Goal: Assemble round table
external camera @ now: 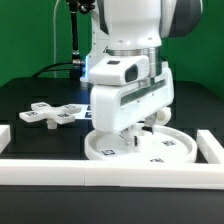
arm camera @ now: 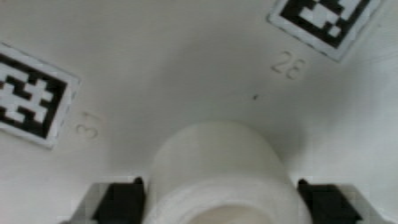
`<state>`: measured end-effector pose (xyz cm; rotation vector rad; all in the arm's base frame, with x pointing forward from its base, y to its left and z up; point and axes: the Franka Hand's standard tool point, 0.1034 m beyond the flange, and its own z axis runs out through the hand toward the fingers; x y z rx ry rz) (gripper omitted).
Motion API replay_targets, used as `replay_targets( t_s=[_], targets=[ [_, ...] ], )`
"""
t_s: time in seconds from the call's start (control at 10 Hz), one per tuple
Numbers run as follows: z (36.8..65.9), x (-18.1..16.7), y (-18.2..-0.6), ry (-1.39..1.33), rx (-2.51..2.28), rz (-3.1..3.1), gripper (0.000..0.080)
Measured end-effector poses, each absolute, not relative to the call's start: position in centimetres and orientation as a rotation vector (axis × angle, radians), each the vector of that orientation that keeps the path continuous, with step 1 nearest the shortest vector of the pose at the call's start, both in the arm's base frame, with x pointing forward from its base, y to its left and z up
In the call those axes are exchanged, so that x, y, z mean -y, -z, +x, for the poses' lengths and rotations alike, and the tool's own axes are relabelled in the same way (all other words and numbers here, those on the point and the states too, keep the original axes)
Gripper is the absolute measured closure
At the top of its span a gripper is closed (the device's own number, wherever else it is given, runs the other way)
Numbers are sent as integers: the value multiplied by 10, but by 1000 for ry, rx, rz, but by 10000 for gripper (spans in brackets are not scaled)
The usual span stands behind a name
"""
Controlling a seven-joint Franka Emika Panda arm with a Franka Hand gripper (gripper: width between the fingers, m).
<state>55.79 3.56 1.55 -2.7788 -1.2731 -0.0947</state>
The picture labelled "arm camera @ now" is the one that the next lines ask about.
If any white cylindrical table leg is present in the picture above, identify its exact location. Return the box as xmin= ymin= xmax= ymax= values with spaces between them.
xmin=141 ymin=121 xmax=312 ymax=224

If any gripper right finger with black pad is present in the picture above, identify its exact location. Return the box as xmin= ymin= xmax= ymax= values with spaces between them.
xmin=296 ymin=179 xmax=362 ymax=224

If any white round table top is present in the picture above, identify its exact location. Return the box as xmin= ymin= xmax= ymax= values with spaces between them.
xmin=0 ymin=0 xmax=398 ymax=224

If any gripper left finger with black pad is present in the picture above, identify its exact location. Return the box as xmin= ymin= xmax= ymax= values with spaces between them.
xmin=92 ymin=177 xmax=145 ymax=224

